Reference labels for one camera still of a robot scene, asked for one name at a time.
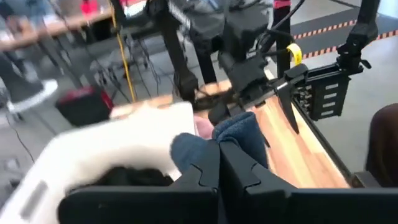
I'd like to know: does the dark brown rounded object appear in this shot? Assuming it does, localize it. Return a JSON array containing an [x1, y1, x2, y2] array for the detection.
[[365, 104, 398, 187]]

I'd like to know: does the pink woven garment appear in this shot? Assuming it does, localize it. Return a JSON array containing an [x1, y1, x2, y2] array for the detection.
[[194, 115, 215, 140]]

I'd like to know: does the black metal table frame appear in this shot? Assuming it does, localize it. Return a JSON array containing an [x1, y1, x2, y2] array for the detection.
[[292, 99, 382, 187]]

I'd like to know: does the large black garment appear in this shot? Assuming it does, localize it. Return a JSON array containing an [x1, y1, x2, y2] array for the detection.
[[67, 166, 175, 195]]

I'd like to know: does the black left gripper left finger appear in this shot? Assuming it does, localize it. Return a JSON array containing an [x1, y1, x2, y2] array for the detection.
[[57, 139, 221, 224]]

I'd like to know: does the yellow cable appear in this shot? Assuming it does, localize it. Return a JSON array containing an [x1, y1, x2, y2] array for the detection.
[[108, 0, 137, 103]]

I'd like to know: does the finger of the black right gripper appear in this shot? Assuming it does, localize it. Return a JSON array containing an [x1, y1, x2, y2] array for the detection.
[[273, 63, 309, 135], [208, 104, 237, 125]]

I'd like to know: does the yellow cable tag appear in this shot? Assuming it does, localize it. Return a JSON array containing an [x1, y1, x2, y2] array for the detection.
[[285, 42, 303, 66]]

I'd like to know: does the person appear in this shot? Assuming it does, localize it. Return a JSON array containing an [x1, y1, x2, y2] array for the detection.
[[0, 52, 60, 114]]

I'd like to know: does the white plastic laundry basket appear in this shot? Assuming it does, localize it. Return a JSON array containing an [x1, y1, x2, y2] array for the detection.
[[0, 101, 197, 224]]

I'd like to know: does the black stand post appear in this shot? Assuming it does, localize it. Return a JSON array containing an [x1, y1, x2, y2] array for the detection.
[[155, 0, 218, 103]]

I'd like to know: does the navy blue garment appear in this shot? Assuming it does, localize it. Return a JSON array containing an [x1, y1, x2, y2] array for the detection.
[[170, 111, 270, 175]]

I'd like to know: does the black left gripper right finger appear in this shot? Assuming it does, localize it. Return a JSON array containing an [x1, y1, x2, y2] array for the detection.
[[219, 141, 398, 224]]

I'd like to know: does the red and black case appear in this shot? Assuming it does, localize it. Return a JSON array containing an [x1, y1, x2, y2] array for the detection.
[[55, 86, 114, 127]]

